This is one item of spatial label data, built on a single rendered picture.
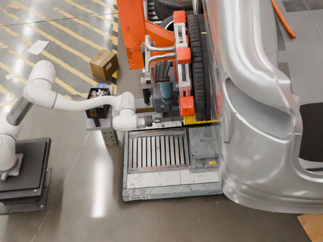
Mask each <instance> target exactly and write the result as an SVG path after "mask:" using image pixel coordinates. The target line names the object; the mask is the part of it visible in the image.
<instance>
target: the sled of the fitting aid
mask: <svg viewBox="0 0 323 242"><path fill-rule="evenodd" d="M185 132H186V146H187V157H188V167H189V172H201V171H213V170H217V167H216V161H215V157H211V158H198V159H192V152H191V142H190V133H189V128H185Z"/></svg>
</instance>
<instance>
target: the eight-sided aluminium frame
mask: <svg viewBox="0 0 323 242"><path fill-rule="evenodd" d="M185 30H186V29H185V23H178V24H174V36H175V41H176V44H175V47H176V49H177V48H185V47H187V42H186V32H185ZM179 36H183V43H179ZM185 67H186V79H182V71H181V64H178V75H179V80H178V81H179V83H178V84H179V92H180V97H184V95H183V91H186V97H189V96H191V92H190V90H191V83H190V78H189V66H188V64H185Z"/></svg>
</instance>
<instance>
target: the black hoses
mask: <svg viewBox="0 0 323 242"><path fill-rule="evenodd" d="M170 67H173V62H172V61H167V60H163V61H161V62H157V63H155V77H154V83H161V82H170V76H167V75H168V71H169V68H170Z"/></svg>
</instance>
